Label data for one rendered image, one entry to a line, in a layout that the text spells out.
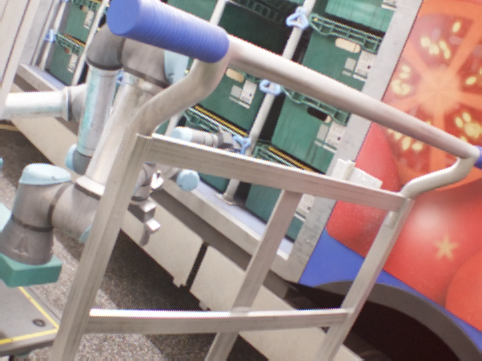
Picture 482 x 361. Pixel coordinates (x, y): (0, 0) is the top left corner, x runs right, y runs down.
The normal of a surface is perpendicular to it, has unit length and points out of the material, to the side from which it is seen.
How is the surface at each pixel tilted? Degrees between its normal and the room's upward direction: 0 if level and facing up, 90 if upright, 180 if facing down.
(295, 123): 92
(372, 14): 98
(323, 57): 91
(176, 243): 90
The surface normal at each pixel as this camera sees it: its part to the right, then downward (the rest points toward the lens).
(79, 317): 0.55, 0.39
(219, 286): -0.65, -0.11
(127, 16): -0.49, -0.02
